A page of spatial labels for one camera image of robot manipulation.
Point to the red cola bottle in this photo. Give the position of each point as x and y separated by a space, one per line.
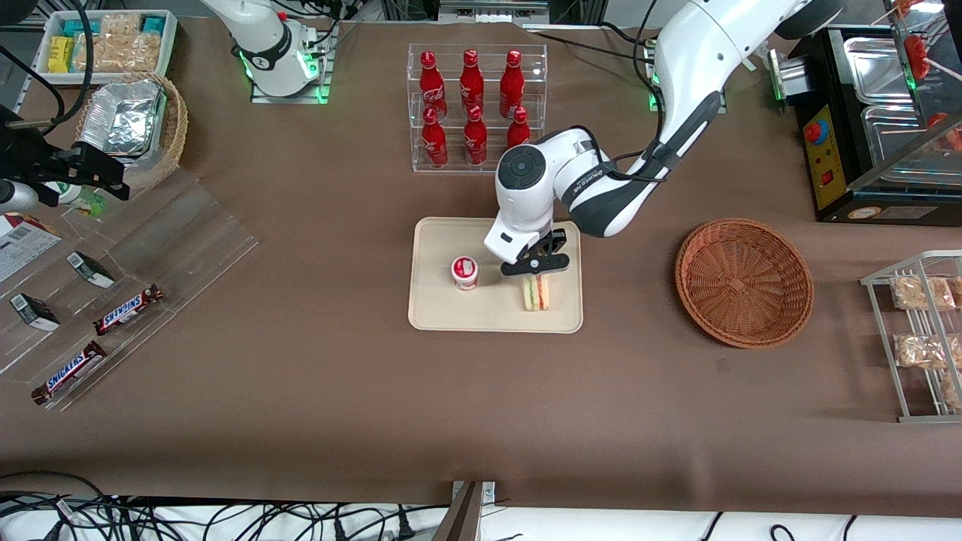
475 143
471 75
434 143
430 79
512 79
518 128

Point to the brown snickers bar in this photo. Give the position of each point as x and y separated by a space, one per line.
69 373
128 309

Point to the beige plastic tray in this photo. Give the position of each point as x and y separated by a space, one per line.
458 312

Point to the small black white box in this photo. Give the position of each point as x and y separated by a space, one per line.
90 269
34 312

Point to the yellow snack packet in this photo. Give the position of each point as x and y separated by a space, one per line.
60 54

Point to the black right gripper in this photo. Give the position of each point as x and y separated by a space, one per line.
36 161

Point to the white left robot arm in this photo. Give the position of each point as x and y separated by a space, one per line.
699 60

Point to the triangular sandwich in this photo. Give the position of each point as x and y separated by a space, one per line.
536 294

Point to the clear acrylic bottle rack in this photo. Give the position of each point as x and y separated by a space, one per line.
488 161

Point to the red skewered sausage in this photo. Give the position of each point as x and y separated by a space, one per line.
917 56

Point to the red white yogurt cup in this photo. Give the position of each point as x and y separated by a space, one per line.
464 272

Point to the metal bracket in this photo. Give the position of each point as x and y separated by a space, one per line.
488 492

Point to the green white small bottle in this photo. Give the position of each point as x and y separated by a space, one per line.
79 197

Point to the black food warmer case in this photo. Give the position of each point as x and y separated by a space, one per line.
834 90

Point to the brown round wicker basket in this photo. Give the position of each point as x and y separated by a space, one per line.
740 285

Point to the brown table cover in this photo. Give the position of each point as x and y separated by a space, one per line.
301 391

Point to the teal snack packet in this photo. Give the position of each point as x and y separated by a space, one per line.
75 28
154 24

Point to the red emergency button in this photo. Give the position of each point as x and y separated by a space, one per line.
814 132

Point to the silver metal clamp block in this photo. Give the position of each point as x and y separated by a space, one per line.
778 75

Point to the white plastic bin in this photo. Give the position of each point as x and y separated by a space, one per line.
169 45

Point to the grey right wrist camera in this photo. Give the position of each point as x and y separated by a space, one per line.
15 197

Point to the clear bag of crackers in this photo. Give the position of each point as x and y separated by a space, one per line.
98 54
143 51
120 26

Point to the clear acrylic stepped display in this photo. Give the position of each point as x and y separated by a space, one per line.
188 248

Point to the clear bag brown snack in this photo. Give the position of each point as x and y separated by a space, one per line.
953 391
958 290
923 293
921 351

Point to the tan wicker basket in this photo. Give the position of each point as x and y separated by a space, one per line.
174 128

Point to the metal right arm base frame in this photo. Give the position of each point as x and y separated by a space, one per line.
323 60

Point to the red white paper box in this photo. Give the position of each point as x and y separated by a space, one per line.
22 244

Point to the aluminium frame profile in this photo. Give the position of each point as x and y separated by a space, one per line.
492 9

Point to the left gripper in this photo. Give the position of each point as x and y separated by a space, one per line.
558 238

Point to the silver foil container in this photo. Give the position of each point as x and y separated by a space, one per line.
124 116

